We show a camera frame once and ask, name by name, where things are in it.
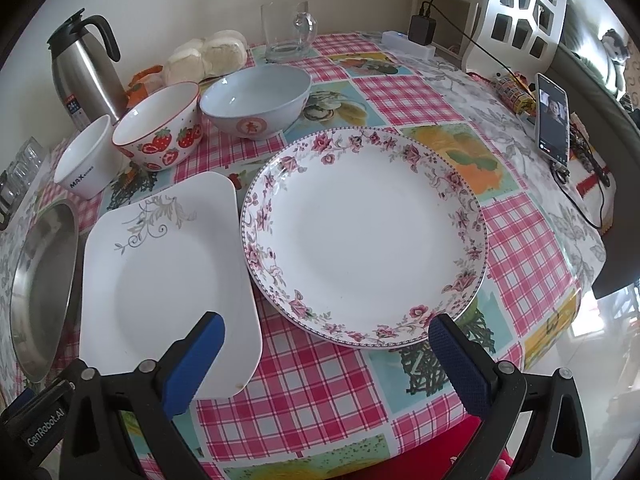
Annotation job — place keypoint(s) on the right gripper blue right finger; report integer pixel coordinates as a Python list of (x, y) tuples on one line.
[(467, 365)]

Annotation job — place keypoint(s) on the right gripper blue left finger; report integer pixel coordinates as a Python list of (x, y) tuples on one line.
[(185, 364)]

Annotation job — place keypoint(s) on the stainless steel round tray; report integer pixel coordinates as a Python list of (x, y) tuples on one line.
[(44, 289)]

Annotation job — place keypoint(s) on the floral round plate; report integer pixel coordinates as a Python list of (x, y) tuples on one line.
[(361, 236)]

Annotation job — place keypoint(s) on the white MAX bowl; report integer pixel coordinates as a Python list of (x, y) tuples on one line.
[(90, 162)]

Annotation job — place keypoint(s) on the strawberry pattern bowl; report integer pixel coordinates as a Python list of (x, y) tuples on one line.
[(163, 129)]

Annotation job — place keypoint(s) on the white square plate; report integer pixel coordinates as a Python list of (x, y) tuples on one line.
[(153, 268)]

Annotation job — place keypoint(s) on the glass cups tray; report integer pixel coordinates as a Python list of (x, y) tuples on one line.
[(18, 177)]

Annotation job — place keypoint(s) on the light blue bowl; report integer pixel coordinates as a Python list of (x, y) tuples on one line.
[(258, 102)]

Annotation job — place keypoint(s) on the smartphone on stand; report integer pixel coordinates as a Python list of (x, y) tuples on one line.
[(552, 121)]

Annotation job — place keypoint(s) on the orange snack packet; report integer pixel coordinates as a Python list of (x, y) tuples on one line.
[(143, 84)]

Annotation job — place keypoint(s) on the colourful candy packet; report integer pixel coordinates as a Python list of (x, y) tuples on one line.
[(512, 93)]

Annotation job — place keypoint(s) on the stainless steel thermos jug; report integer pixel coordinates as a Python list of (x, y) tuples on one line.
[(83, 53)]

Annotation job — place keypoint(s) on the bag of white buns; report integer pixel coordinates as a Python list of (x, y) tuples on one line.
[(218, 55)]

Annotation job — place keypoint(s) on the white power strip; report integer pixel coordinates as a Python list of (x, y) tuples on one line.
[(400, 43)]

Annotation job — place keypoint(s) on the black charger plug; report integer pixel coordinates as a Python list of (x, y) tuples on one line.
[(422, 26)]

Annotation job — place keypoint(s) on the clear glass mug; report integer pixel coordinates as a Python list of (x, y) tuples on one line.
[(289, 30)]

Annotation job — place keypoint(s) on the white lattice chair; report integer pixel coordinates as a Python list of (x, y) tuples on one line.
[(517, 35)]

